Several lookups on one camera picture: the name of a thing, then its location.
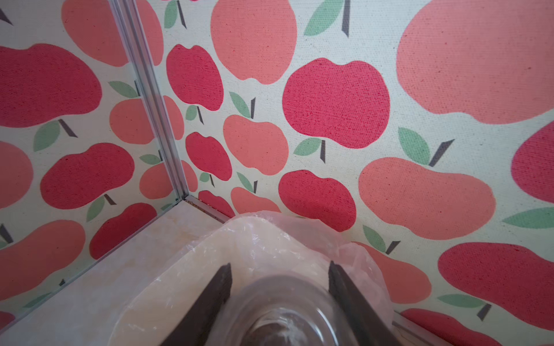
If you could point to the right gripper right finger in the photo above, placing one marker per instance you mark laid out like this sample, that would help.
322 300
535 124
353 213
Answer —
366 326

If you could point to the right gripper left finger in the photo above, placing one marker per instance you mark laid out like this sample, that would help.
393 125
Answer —
194 328

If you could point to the clear tea jar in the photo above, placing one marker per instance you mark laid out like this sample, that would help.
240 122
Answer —
281 310

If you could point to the clear plastic bin liner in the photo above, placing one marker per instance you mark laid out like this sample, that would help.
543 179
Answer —
268 252

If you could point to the left aluminium frame post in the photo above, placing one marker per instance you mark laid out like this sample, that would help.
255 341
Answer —
134 40

